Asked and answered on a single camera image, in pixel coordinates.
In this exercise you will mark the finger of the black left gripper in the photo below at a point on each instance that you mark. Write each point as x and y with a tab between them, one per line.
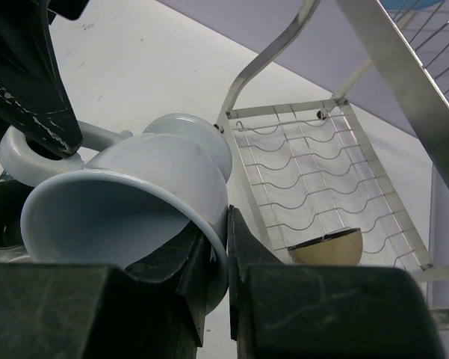
33	98

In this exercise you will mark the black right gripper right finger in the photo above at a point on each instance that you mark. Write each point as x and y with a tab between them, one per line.
300	311

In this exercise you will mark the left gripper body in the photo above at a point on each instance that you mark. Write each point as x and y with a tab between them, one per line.
68	9

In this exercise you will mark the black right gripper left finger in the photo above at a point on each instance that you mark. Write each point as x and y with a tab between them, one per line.
153	309

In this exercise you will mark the black bowl tan outside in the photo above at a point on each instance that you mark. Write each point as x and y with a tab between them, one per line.
339	248

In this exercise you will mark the black mug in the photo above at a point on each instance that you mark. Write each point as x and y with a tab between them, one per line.
13	195

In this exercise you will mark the grey blue plastic cup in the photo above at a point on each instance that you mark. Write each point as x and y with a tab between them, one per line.
132	197

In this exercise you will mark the stainless steel dish rack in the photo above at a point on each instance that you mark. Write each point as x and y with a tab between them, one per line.
310	168

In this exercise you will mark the blue plastic plate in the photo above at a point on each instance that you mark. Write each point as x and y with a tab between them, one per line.
393	5

